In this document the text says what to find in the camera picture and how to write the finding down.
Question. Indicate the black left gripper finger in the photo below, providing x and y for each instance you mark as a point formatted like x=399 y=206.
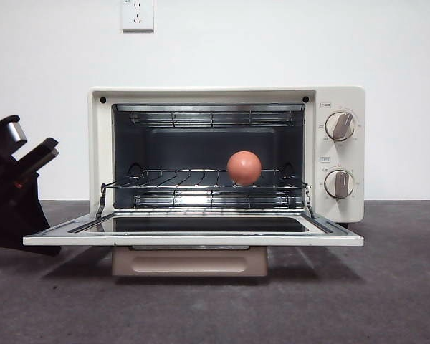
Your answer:
x=14 y=222

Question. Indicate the small cream timer knob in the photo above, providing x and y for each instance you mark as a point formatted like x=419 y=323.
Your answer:
x=339 y=183

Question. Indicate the cream Toshiba toaster oven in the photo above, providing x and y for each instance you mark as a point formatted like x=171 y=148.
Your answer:
x=344 y=211

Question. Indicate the large cream temperature knob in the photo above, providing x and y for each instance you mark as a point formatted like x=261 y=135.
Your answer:
x=339 y=126

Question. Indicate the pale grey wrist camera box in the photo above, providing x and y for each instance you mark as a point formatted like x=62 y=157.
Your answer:
x=16 y=133

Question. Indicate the white wall socket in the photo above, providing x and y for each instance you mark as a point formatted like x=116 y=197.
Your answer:
x=137 y=18

